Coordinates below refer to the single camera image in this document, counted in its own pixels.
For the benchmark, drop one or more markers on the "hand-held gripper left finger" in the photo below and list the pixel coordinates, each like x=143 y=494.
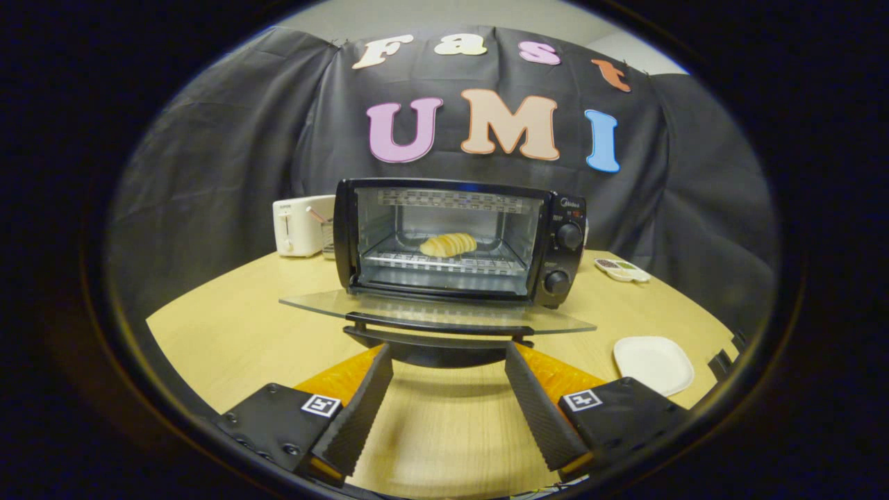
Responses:
x=361 y=410

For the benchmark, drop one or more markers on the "clear glass cup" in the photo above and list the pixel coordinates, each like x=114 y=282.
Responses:
x=327 y=239

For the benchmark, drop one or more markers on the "black block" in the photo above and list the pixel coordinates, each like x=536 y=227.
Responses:
x=739 y=340
x=721 y=364

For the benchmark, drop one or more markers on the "black toaster oven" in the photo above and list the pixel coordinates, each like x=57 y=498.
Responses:
x=568 y=205

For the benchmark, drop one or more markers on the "white plate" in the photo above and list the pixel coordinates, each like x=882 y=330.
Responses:
x=653 y=364

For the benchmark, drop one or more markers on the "white divided sauce dish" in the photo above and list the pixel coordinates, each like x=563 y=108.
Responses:
x=623 y=270

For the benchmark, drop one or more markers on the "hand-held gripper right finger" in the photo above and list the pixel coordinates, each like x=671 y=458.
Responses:
x=538 y=410

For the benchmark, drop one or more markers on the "golden bread roll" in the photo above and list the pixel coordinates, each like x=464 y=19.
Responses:
x=448 y=244

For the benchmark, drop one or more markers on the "white pop-up toaster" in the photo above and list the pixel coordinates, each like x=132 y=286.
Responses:
x=295 y=226

